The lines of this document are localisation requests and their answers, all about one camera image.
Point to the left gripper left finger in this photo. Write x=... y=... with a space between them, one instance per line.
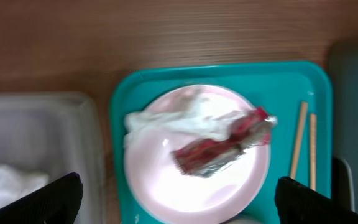
x=56 y=203

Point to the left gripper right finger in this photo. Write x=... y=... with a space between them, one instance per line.
x=299 y=204

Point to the red foil snack wrapper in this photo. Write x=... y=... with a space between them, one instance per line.
x=203 y=158

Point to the white napkin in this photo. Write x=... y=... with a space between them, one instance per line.
x=195 y=114

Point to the clear plastic waste bin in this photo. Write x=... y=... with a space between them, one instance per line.
x=56 y=134

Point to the right wooden chopstick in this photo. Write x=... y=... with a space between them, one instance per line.
x=312 y=150

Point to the large white plate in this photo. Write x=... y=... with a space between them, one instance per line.
x=169 y=196

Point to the teal plastic serving tray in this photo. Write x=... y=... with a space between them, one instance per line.
x=279 y=87

